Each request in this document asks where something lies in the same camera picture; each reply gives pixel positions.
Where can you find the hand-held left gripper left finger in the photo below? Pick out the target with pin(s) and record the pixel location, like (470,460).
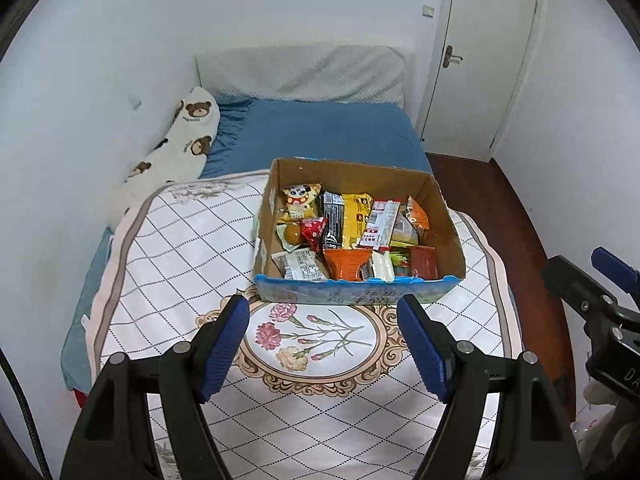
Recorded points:
(225,345)

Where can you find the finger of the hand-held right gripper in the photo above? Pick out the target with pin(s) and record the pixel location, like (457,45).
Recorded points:
(570,282)
(617,270)

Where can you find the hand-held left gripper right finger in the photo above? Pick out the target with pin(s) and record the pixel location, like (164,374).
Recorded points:
(425,345)

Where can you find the green bubble gum packet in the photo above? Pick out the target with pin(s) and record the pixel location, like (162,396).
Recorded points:
(400,260)

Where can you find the cardboard box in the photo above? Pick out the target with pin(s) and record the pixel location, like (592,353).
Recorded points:
(350,292)

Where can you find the panda print snack packet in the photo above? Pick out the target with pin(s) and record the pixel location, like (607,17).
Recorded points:
(300,200)

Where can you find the red brown snack packet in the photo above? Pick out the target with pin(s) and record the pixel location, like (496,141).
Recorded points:
(425,260)

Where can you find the white floral quilted blanket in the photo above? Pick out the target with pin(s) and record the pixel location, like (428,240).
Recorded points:
(200,240)

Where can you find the white barcode snack packet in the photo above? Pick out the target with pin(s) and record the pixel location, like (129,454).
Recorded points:
(300,265)

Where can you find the large orange snack packet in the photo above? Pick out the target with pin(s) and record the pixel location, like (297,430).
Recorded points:
(347,262)

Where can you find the pale yellow snack packet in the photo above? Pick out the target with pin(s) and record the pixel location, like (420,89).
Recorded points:
(402,232)

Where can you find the orange upright snack packet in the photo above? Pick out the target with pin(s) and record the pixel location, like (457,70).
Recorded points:
(417,217)

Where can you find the clear egg yolk packet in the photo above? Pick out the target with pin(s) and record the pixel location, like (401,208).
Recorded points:
(291,234)

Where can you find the clear pink printed snack packet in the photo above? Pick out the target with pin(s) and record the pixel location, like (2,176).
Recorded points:
(380,222)

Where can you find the red triangular snack packet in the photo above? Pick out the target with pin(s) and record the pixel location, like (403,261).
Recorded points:
(314,232)

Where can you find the black snack packet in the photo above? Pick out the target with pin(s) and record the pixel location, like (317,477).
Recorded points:
(332,220)

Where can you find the bear print pillow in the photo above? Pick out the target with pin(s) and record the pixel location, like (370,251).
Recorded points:
(185,145)

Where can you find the white door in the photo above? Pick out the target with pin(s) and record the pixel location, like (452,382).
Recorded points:
(480,85)

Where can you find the blue bed sheet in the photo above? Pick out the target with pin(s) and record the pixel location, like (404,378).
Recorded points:
(325,130)

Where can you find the white quilted cushion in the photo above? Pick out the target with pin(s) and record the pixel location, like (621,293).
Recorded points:
(300,75)

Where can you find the white light switch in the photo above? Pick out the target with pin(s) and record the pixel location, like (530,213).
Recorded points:
(428,10)

